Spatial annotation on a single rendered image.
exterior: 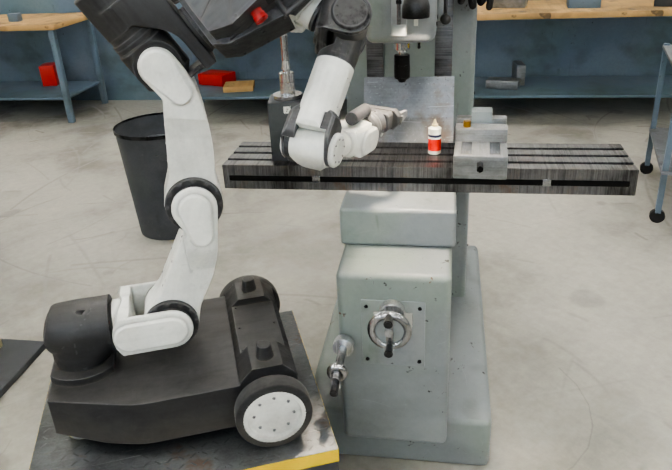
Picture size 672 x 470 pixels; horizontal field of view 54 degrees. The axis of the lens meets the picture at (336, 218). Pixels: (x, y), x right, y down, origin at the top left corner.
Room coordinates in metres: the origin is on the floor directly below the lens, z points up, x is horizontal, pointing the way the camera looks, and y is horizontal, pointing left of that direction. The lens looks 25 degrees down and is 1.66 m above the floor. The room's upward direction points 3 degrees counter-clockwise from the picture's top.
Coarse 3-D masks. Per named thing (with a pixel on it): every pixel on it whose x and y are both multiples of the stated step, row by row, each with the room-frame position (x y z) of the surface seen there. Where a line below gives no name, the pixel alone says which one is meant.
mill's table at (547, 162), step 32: (256, 160) 2.00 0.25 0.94; (352, 160) 1.94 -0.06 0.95; (384, 160) 1.92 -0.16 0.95; (416, 160) 1.91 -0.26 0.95; (448, 160) 1.89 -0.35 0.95; (512, 160) 1.86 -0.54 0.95; (544, 160) 1.85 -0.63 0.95; (576, 160) 1.84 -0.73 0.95; (608, 160) 1.82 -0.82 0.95; (480, 192) 1.81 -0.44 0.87; (512, 192) 1.80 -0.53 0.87; (544, 192) 1.78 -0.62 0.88; (576, 192) 1.76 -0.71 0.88; (608, 192) 1.75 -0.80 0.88
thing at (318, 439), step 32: (288, 320) 1.89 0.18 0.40; (320, 416) 1.41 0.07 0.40; (64, 448) 1.34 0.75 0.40; (96, 448) 1.33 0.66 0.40; (128, 448) 1.33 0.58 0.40; (160, 448) 1.32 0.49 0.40; (192, 448) 1.31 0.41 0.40; (224, 448) 1.31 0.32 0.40; (256, 448) 1.30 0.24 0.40; (288, 448) 1.30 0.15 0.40; (320, 448) 1.29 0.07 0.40
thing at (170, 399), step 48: (240, 288) 1.76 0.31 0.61; (48, 336) 1.42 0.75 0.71; (96, 336) 1.43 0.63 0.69; (240, 336) 1.54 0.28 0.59; (96, 384) 1.38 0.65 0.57; (144, 384) 1.38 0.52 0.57; (192, 384) 1.37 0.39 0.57; (240, 384) 1.35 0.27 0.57; (96, 432) 1.31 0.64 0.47; (144, 432) 1.30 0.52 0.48; (192, 432) 1.32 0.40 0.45
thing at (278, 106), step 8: (272, 96) 2.04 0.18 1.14; (280, 96) 1.99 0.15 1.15; (288, 96) 1.98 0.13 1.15; (296, 96) 1.99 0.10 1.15; (272, 104) 1.96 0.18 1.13; (280, 104) 1.96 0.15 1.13; (288, 104) 1.96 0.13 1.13; (296, 104) 1.96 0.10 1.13; (272, 112) 1.96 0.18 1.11; (280, 112) 1.96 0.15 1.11; (288, 112) 1.96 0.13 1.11; (272, 120) 1.96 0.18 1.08; (280, 120) 1.96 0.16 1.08; (272, 128) 1.96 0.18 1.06; (280, 128) 1.96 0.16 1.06; (272, 136) 1.96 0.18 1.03; (280, 136) 1.96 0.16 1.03; (272, 144) 1.96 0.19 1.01; (272, 152) 1.96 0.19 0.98; (280, 152) 1.96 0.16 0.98; (272, 160) 1.96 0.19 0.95; (280, 160) 1.96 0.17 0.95
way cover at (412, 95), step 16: (368, 80) 2.35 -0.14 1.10; (384, 80) 2.34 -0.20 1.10; (416, 80) 2.32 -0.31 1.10; (432, 80) 2.31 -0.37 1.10; (448, 80) 2.30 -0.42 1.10; (368, 96) 2.32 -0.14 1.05; (384, 96) 2.31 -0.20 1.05; (400, 96) 2.30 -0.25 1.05; (416, 96) 2.29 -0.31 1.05; (432, 96) 2.28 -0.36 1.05; (448, 96) 2.27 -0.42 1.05; (416, 112) 2.27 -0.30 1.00; (432, 112) 2.26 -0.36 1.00; (448, 112) 2.25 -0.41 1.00; (400, 128) 2.24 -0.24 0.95; (416, 128) 2.23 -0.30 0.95; (448, 128) 2.21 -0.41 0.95
